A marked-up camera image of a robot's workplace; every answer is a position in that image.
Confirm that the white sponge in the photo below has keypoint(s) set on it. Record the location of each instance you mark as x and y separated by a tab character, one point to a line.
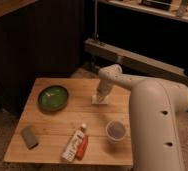
97	100

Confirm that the green bowl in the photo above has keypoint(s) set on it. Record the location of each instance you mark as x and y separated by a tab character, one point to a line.
53	98

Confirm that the metal beam rail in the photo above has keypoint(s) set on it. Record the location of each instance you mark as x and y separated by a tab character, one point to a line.
135	61

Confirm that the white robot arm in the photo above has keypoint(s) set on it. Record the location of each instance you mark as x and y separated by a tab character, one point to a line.
153	106

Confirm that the wooden shelf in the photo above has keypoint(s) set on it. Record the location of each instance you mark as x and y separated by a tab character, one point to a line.
171	9

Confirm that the translucent plastic cup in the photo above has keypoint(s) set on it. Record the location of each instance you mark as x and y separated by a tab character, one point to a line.
115	132

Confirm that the grey rectangular sponge block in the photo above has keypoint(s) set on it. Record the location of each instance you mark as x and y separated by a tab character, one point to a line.
29	137

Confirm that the white tube with cap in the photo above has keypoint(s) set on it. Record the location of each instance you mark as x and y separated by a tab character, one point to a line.
73	144

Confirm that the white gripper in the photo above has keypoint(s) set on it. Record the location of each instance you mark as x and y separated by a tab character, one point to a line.
104	88

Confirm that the vertical metal pole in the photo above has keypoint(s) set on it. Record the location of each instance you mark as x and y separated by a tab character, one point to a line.
95	19

